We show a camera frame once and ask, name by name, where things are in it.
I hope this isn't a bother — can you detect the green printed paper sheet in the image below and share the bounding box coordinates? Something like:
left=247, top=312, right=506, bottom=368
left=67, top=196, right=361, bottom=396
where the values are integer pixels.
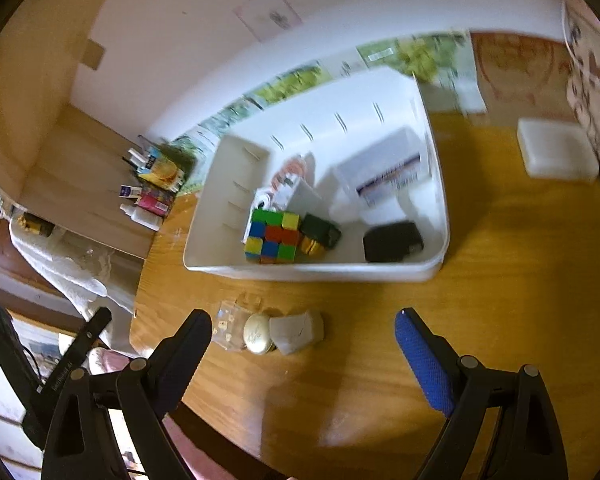
left=177, top=30, right=488, bottom=166

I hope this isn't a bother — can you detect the white rectangular block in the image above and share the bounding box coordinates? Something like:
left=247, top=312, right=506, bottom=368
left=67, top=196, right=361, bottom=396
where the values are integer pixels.
left=516, top=117, right=600, bottom=182

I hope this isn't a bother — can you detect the yellow snack packet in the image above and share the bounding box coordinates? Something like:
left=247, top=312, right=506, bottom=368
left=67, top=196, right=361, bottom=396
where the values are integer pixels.
left=137, top=147, right=186, bottom=192

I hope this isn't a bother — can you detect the printed wall hanging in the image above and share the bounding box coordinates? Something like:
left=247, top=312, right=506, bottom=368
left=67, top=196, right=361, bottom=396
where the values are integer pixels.
left=562, top=0, right=600, bottom=176

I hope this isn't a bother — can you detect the blue and white printed box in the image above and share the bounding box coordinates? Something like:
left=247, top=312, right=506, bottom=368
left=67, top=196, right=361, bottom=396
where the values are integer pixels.
left=332, top=127, right=428, bottom=211

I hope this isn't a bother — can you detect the black pouch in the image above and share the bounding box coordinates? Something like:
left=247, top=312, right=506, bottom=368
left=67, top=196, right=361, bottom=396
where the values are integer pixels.
left=363, top=221, right=425, bottom=264

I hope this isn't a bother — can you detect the white plastic storage bin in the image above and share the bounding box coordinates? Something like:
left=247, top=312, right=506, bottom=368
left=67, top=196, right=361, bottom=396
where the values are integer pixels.
left=182, top=66, right=451, bottom=283

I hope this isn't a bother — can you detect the clear plastic box with stickers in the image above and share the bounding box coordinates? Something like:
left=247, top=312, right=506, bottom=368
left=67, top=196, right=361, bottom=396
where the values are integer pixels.
left=212, top=297, right=263, bottom=352

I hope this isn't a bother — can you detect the white towel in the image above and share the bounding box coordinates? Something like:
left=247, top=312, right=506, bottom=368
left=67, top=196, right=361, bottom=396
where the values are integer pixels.
left=9, top=212, right=138, bottom=321

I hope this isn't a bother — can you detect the brown tape patch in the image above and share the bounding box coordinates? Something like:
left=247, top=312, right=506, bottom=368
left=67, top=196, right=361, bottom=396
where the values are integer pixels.
left=80, top=40, right=106, bottom=71

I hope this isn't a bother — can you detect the round cream compact case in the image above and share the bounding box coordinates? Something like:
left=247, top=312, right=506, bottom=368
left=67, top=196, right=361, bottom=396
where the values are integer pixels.
left=243, top=312, right=275, bottom=356

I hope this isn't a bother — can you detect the white plastic bottle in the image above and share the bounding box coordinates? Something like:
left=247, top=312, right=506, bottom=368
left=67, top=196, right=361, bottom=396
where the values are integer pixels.
left=120, top=204, right=163, bottom=232

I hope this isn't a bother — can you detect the pink printed box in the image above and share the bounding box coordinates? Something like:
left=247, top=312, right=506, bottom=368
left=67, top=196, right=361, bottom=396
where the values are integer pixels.
left=135, top=185, right=176, bottom=218

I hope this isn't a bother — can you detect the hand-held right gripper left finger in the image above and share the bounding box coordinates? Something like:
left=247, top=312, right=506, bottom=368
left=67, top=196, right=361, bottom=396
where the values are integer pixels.
left=40, top=308, right=213, bottom=480

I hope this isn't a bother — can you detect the pink correction tape dispenser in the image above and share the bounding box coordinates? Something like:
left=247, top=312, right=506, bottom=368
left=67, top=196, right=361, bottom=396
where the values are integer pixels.
left=272, top=155, right=308, bottom=196

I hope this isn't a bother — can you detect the multicoloured puzzle cube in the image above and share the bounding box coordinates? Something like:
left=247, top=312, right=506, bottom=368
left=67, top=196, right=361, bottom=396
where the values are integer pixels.
left=244, top=207, right=302, bottom=265

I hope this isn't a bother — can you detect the dark box with gold trim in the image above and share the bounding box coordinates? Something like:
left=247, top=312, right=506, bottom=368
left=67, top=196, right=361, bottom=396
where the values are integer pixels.
left=297, top=213, right=342, bottom=257

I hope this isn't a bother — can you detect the wooden side cabinet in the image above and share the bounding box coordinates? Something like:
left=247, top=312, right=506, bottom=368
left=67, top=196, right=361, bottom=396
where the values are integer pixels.
left=0, top=105, right=201, bottom=261

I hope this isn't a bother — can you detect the white wall paper sheet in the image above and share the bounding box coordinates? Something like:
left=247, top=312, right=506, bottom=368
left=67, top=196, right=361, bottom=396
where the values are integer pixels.
left=232, top=0, right=303, bottom=43

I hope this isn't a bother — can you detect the yellow black small object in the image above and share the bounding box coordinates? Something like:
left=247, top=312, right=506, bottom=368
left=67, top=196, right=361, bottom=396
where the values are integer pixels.
left=22, top=212, right=56, bottom=238

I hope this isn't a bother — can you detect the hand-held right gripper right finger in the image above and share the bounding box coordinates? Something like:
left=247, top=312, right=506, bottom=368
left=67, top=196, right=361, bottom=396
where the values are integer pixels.
left=394, top=307, right=568, bottom=480

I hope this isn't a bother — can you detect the white faceted small object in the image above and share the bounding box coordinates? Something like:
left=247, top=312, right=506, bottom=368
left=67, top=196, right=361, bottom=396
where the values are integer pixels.
left=269, top=310, right=327, bottom=356

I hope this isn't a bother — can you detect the carved wooden panel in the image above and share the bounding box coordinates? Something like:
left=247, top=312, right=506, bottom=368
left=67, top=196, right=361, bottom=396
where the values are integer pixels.
left=470, top=32, right=581, bottom=121

